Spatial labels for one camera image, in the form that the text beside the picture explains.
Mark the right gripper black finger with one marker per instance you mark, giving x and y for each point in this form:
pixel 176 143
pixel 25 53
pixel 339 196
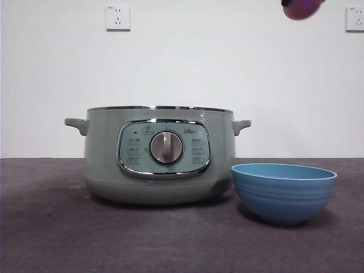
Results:
pixel 286 2

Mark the brown egg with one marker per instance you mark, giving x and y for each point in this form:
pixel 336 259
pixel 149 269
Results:
pixel 300 12

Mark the pale green electric steamer pot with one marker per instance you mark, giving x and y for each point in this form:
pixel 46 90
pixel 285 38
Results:
pixel 102 159

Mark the blue ribbed bowl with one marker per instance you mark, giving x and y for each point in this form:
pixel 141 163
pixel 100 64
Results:
pixel 284 196

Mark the white wall socket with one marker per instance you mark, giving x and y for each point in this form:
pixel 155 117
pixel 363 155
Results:
pixel 355 19
pixel 118 17

